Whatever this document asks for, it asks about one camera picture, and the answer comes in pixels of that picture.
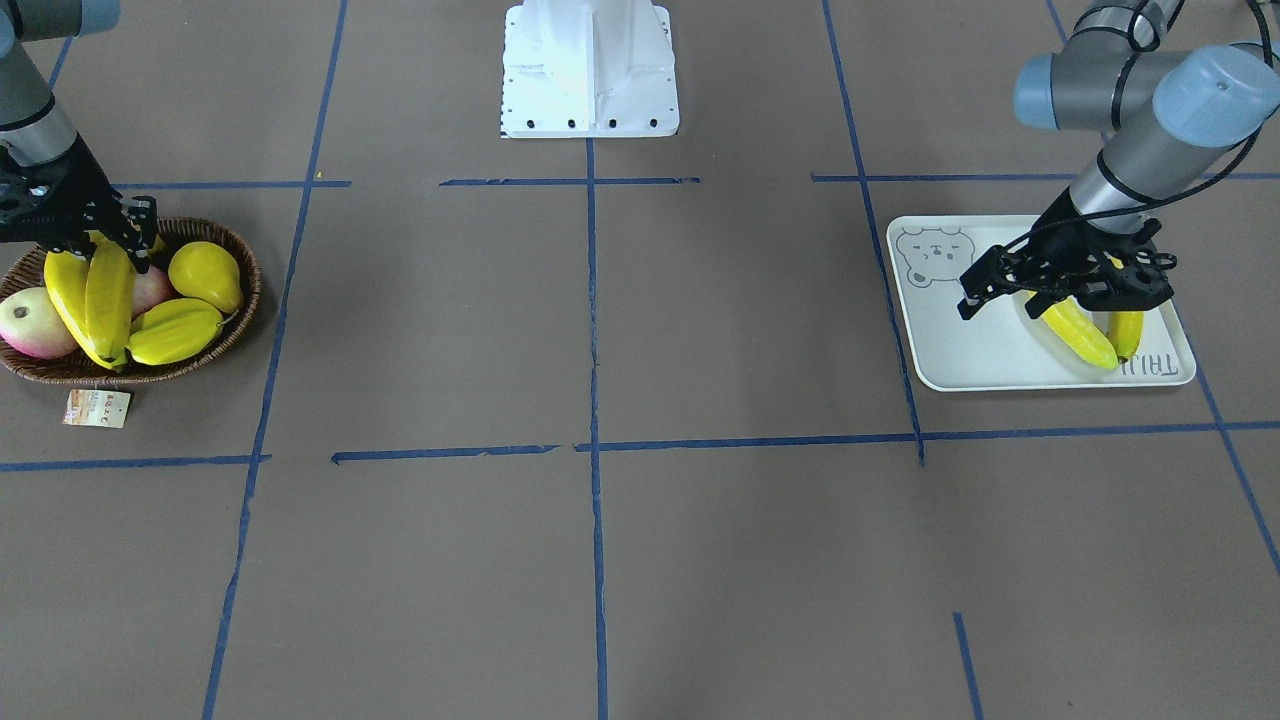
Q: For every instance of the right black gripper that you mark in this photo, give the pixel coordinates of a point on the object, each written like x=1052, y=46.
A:
x=72, y=185

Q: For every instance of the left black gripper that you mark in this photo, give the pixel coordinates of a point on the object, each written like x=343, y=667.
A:
x=1068, y=245

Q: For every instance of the yellow banana moved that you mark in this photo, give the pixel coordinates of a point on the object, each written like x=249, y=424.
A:
x=1125, y=331
x=1075, y=330

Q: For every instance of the yellow banana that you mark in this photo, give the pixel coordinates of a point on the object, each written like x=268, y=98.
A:
x=108, y=296
x=65, y=278

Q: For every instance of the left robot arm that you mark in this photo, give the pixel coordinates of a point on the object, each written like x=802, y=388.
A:
x=1177, y=123

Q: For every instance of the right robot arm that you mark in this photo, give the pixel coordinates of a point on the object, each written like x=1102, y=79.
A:
x=29, y=108

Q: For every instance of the brown wicker basket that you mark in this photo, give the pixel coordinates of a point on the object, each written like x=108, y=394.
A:
x=78, y=370

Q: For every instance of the white rectangular bear tray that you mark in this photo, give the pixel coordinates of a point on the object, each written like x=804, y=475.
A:
x=1001, y=348

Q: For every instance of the yellow pear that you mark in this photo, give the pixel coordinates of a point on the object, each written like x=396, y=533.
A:
x=205, y=270

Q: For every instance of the yellow starfruit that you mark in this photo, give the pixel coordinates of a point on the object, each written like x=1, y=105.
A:
x=173, y=331

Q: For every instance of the pink green apple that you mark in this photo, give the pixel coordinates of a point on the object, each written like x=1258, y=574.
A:
x=33, y=327

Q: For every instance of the paper price tag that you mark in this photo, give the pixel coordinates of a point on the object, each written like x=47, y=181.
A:
x=96, y=408

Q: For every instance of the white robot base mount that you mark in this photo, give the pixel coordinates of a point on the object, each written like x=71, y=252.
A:
x=588, y=69

